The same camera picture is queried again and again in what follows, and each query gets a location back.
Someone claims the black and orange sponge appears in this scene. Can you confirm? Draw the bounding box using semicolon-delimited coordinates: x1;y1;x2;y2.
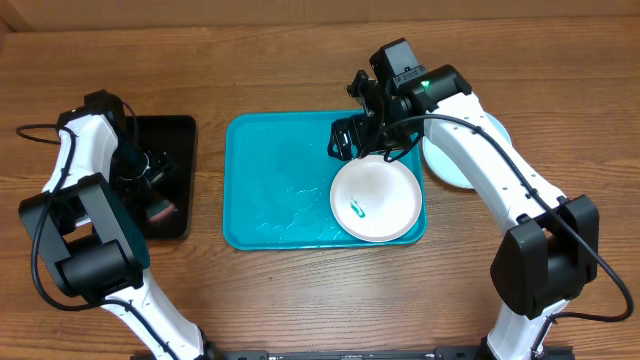
145;199;176;224

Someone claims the light blue plate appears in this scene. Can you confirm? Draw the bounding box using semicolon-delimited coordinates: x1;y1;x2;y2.
422;113;513;189

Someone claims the white plate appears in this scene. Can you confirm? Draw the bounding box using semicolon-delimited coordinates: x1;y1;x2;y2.
329;155;423;243

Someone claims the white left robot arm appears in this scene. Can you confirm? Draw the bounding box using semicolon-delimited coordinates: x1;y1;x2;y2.
19;90;220;359

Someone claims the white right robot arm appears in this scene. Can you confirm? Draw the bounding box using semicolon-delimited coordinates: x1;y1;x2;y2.
327;39;599;359

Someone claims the black plastic tray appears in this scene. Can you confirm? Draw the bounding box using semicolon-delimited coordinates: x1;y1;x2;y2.
114;115;198;240

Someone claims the teal plastic tray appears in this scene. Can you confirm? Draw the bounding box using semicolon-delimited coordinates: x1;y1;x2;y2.
222;110;429;251

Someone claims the cardboard back panel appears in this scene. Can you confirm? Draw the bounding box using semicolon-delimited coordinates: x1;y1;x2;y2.
1;0;639;32

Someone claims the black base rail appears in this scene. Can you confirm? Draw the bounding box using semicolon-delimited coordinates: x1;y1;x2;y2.
130;344;574;360

